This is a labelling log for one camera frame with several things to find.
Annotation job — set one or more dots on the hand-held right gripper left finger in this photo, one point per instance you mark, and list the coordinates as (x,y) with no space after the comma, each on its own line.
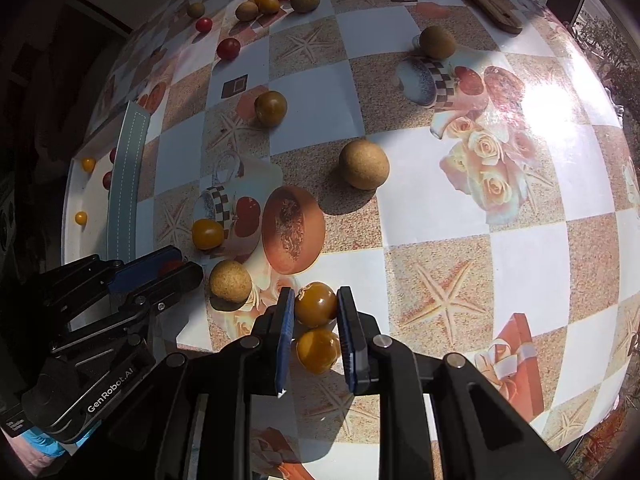
(285,340)

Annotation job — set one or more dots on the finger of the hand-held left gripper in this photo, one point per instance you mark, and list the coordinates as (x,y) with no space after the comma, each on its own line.
(172,285)
(142,270)

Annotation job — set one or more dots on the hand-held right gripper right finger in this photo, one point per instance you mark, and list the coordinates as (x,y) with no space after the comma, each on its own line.
(349,345)

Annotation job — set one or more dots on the person's left forearm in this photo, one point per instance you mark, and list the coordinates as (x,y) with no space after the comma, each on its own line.
(42,447)

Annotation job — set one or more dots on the small yellow cherry tomato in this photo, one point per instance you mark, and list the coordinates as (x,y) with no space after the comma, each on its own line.
(88,164)
(80,218)

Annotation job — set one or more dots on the printed checkered tablecloth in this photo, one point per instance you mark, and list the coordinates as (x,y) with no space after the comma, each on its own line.
(450,210)

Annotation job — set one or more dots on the large brown longan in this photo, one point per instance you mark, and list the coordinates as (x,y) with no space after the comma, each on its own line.
(364,165)

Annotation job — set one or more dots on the dark yellow cherry tomato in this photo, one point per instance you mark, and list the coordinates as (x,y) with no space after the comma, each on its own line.
(270,108)

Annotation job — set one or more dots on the small brown longan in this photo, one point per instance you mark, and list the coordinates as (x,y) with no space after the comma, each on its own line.
(196,9)
(247,10)

